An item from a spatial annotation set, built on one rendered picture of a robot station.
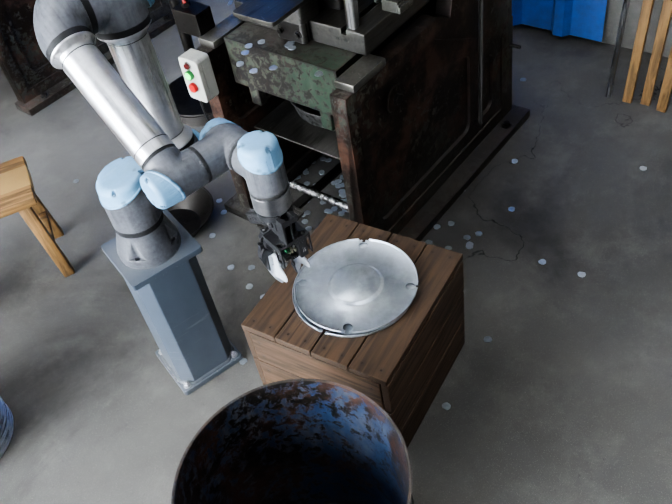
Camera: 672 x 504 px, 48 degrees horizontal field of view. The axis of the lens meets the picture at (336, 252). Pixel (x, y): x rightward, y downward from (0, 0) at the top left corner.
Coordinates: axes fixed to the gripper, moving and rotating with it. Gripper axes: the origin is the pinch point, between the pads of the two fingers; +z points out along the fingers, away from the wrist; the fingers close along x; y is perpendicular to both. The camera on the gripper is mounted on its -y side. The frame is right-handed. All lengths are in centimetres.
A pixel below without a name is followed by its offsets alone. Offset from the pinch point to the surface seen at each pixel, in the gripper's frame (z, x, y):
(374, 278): 16.1, 19.9, 2.6
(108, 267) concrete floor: 52, -20, -90
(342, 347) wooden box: 17.7, 2.7, 11.9
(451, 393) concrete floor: 53, 27, 19
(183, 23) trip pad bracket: -15, 28, -86
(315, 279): 16.6, 10.0, -7.5
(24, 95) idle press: 45, -4, -202
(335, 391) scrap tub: 7.1, -8.6, 26.5
